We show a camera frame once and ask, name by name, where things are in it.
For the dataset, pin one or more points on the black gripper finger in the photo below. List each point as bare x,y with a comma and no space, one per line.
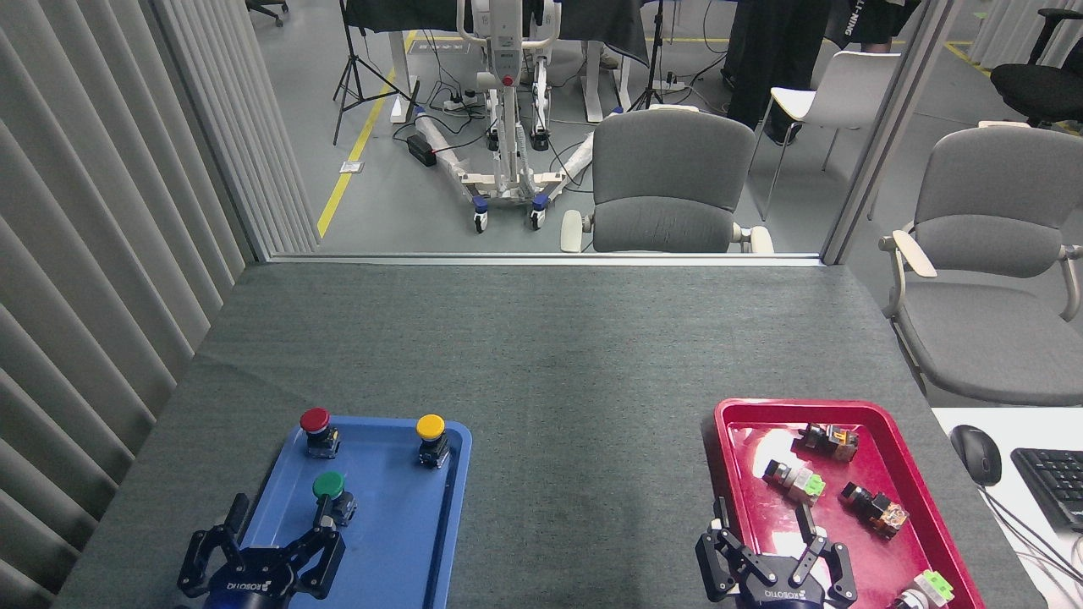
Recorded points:
833,567
196,558
326,550
719,562

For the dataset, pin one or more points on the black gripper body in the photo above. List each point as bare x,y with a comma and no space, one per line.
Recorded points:
783,592
254,579

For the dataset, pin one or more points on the green push button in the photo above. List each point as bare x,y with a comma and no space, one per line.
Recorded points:
328,484

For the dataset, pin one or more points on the red push button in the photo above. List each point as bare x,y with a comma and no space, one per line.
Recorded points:
315,419

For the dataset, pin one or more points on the yellow push button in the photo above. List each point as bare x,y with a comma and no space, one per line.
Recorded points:
430,425

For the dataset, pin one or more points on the red plastic tray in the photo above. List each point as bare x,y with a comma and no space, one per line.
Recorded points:
854,550

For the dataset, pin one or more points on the blue plastic tray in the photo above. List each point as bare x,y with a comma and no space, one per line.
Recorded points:
398,524

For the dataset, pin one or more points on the black computer mouse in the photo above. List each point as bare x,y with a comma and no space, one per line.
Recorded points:
977,452

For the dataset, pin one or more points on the white desk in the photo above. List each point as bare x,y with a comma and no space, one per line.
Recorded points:
1041,558

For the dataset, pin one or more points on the black keyboard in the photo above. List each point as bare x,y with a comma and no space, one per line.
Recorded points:
1053,486

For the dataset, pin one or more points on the grey chair with cream armrests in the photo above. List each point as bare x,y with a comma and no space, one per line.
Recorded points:
990,330
668,169

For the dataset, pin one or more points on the black power box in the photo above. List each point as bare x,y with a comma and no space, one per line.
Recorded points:
420,150

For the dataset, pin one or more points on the white power strip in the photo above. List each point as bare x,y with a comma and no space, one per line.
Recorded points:
461,102

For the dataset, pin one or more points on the black tripod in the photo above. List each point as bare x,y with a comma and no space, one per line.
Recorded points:
653,68
351,76

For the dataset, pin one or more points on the white plastic chair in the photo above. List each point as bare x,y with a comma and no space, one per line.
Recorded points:
854,89

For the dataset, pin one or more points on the black office chair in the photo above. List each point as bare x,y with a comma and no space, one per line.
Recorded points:
1036,89

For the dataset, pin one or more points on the white stand on wheels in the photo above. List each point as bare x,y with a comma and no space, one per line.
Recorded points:
506,59

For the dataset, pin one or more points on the black switch with orange cap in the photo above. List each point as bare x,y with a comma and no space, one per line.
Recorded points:
876,510
825,441

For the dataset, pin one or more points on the grey switch with green cap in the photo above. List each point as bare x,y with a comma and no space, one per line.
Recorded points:
795,482

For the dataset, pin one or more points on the white switch with green cap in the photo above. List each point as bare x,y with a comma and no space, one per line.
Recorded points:
926,588

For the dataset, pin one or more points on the silver table rail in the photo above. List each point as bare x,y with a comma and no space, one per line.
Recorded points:
541,260

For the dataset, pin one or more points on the silver post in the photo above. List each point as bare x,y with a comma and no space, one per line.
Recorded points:
888,127

